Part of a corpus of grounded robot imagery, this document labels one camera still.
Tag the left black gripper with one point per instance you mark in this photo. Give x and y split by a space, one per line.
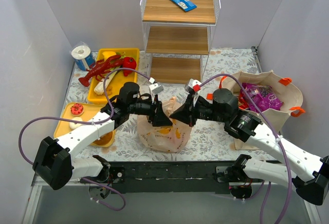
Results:
156 112

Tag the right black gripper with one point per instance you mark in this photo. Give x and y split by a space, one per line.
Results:
192 112

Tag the banana print plastic bag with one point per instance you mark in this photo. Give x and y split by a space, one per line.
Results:
168 139

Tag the red candy bag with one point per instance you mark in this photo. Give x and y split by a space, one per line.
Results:
243 104

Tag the beige canvas tote bag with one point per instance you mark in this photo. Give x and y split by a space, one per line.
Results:
285 90

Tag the purple snack bag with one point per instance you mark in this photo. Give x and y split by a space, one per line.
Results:
263 96

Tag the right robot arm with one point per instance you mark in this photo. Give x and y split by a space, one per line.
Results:
305 173

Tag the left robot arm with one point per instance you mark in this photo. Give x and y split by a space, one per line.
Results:
56 161

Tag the floral table mat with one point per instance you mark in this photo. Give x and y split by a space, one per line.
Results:
208 140

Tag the yellow vegetable bin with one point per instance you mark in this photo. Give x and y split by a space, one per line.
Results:
118 80

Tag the red bell pepper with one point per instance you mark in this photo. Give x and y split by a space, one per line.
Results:
128 62

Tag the white leek stalk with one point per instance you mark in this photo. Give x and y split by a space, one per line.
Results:
99 89

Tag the yellow flat tray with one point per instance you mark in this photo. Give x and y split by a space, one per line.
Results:
89 111

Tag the red toy lobster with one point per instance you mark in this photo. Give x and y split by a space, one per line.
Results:
101 67

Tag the red frosted donut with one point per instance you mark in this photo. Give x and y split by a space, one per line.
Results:
77 109

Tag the blue wrapped paper roll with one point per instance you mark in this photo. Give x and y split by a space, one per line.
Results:
82 55

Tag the blue snack packet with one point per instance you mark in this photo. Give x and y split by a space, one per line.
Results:
185 5

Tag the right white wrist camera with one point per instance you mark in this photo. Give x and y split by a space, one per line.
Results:
193 87

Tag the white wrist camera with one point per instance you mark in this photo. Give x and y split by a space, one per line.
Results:
154 88
193 87

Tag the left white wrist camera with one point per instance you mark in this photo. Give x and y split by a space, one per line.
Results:
154 88

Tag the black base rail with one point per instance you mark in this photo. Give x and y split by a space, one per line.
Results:
168 176

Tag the white ring donut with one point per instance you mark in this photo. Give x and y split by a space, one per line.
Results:
75 123

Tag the white wire wooden shelf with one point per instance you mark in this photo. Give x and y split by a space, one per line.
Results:
184 36

